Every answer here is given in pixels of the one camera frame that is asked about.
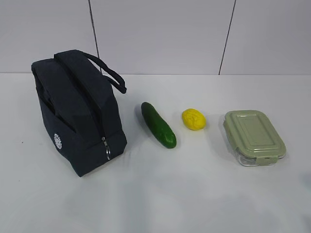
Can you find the green cucumber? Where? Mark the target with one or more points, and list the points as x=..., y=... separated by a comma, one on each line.
x=158, y=126

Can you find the yellow lemon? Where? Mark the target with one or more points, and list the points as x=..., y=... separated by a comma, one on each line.
x=193, y=119

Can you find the dark navy lunch bag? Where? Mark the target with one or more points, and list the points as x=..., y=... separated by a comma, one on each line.
x=79, y=109

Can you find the glass container with green lid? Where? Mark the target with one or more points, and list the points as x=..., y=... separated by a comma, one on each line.
x=253, y=138

